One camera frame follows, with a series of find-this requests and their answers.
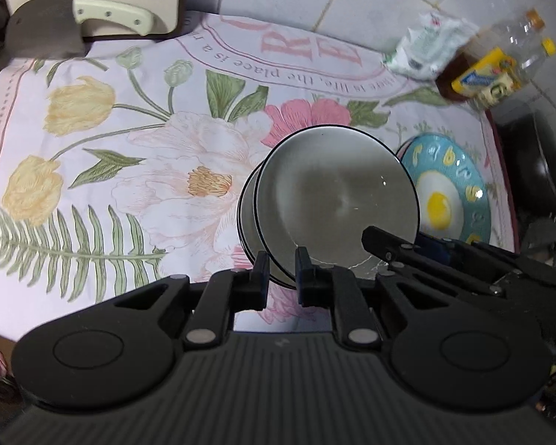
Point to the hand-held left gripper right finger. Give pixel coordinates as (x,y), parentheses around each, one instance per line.
(303,282)

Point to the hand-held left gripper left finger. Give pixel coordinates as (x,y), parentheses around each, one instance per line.
(261,282)

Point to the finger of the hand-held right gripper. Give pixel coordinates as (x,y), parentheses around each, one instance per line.
(438,248)
(389,243)

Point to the blue fried egg print plate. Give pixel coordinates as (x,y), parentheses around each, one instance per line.
(449,181)

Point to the black wok with lid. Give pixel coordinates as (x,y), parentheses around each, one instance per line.
(537,162)

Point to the dark brown bottle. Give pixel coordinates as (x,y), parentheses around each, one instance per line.
(451,79)

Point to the clear bottle cream label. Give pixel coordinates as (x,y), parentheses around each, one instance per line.
(514,88)

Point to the yellow label oil bottle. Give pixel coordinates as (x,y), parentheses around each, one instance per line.
(486,76)

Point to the floral printed tablecloth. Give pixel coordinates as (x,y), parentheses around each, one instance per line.
(120,171)

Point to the white green plastic bag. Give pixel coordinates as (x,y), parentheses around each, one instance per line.
(426,46)

